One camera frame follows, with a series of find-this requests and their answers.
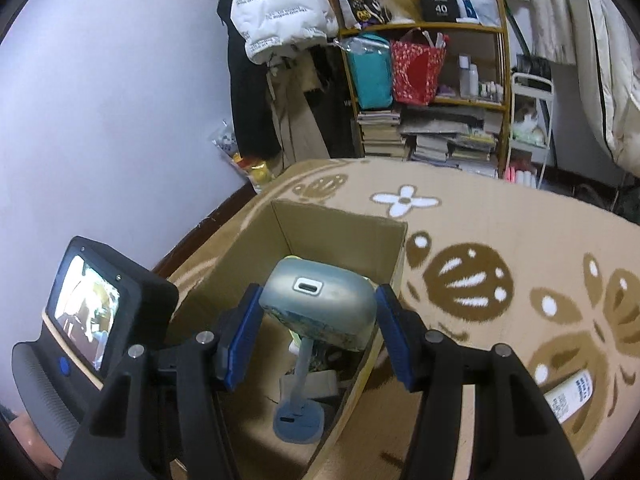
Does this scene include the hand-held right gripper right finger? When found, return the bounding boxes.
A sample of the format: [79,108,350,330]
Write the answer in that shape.
[375,284,586,480]

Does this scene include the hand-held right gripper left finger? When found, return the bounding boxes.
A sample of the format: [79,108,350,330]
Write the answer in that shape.
[57,284,266,480]

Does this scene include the pale green printed case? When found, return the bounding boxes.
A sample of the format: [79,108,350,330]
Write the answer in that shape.
[257,256,378,353]

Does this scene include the brown cardboard box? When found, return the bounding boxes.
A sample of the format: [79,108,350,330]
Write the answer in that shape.
[160,199,408,480]

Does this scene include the person's left forearm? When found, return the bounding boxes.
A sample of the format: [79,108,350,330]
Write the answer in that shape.
[0,402,56,476]

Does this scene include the beige flower patterned blanket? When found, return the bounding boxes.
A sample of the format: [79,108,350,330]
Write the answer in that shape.
[165,157,640,480]

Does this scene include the yellow red packet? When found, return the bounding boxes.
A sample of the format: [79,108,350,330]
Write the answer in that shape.
[232,152,273,193]

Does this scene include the clear bag with toy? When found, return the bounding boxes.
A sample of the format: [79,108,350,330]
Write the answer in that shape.
[211,120,238,156]

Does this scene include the white lotion bottle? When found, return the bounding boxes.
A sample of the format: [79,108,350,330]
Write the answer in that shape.
[542,370,596,426]

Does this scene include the stack of books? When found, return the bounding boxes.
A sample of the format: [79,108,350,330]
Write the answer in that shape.
[356,109,403,158]

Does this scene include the pile of magazines and books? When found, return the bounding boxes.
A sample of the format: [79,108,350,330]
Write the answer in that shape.
[400,105,501,176]

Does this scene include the pink and white bottles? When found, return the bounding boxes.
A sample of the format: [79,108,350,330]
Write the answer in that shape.
[505,165,538,188]

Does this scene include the beige hanging coat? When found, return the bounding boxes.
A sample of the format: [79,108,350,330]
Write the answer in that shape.
[267,55,333,166]

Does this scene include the black hanging coat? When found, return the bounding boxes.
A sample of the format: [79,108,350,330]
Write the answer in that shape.
[217,0,283,161]

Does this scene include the pale green packet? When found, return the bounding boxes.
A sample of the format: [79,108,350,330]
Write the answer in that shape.
[511,122,546,145]

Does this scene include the teal bag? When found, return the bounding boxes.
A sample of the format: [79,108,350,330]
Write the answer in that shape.
[346,34,394,110]

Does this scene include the red patterned bag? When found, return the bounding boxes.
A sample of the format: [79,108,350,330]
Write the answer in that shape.
[391,30,447,107]

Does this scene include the white metal cart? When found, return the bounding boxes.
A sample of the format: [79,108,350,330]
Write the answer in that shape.
[507,72,556,188]

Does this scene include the dark items on cart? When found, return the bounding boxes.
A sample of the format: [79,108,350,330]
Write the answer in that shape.
[515,54,551,92]

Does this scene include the wooden shelf rack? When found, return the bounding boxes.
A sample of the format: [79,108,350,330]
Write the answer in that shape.
[330,0,511,178]

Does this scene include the white puffer jacket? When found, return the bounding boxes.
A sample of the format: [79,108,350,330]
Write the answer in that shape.
[231,0,341,65]

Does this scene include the black box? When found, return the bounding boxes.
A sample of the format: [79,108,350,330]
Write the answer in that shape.
[419,0,460,23]

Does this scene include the white duvet black piping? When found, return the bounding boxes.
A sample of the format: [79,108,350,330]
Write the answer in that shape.
[575,0,640,176]

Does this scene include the cream hanging sheet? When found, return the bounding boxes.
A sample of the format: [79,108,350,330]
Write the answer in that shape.
[520,0,591,63]

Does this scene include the dark wooden bed frame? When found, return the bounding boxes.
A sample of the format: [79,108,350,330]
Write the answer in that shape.
[152,185,258,278]

